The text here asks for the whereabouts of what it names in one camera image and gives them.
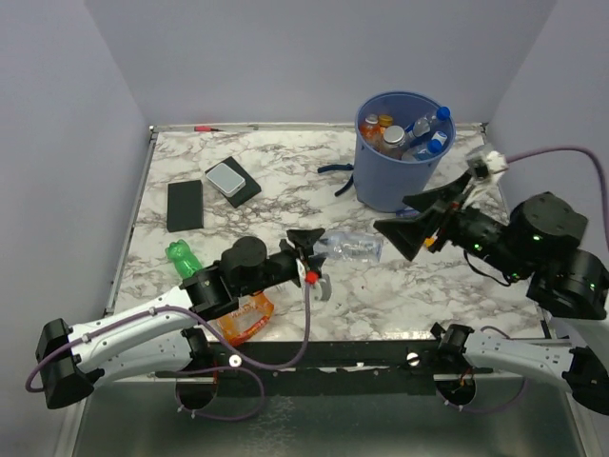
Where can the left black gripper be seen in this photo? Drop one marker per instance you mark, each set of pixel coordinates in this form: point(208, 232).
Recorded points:
point(304, 242)

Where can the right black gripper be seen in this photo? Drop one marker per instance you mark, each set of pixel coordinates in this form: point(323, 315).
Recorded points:
point(406, 232)

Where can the small clear water bottle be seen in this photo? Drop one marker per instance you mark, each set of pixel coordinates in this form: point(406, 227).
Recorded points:
point(350, 246)

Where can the blue plastic bin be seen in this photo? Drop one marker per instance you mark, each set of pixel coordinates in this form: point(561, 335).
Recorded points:
point(381, 182)

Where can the clear bottle blue label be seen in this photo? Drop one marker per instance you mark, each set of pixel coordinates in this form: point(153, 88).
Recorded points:
point(427, 150)

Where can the Starbucks coffee bottle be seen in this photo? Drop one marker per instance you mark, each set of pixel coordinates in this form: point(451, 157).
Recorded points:
point(392, 143)

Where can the crushed bottle blue cap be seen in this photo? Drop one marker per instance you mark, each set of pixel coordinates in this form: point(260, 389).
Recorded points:
point(427, 122)

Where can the small orange juice bottle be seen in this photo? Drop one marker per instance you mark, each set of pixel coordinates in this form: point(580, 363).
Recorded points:
point(384, 121)

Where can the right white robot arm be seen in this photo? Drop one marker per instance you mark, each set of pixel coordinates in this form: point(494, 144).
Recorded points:
point(541, 245)

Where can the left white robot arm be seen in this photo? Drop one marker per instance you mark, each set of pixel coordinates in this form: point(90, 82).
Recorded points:
point(164, 333)

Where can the black flat box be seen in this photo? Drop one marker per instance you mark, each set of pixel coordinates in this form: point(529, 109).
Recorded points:
point(251, 189)

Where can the crushed orange label bottle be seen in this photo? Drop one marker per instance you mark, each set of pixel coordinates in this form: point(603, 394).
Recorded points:
point(247, 320)

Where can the white grey router box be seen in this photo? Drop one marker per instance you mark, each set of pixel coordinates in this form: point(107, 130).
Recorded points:
point(225, 179)

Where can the green bear shaped bottle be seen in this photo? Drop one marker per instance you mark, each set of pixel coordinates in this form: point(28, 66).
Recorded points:
point(183, 259)

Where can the black foam block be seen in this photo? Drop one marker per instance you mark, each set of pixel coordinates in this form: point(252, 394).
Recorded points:
point(185, 206)

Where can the red marker pen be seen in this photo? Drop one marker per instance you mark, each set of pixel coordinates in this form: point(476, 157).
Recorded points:
point(206, 129)

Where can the blue handled screwdriver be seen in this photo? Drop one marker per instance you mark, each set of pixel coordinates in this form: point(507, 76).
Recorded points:
point(407, 213)

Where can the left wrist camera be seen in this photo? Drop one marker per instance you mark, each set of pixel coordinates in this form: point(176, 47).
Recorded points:
point(318, 288)

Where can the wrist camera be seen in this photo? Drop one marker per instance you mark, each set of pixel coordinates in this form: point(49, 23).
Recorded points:
point(486, 166)
point(318, 288)

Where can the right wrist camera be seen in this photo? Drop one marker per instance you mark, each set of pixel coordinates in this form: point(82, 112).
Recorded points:
point(486, 166)

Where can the black mounting rail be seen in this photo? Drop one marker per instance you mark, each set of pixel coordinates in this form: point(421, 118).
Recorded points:
point(329, 369)

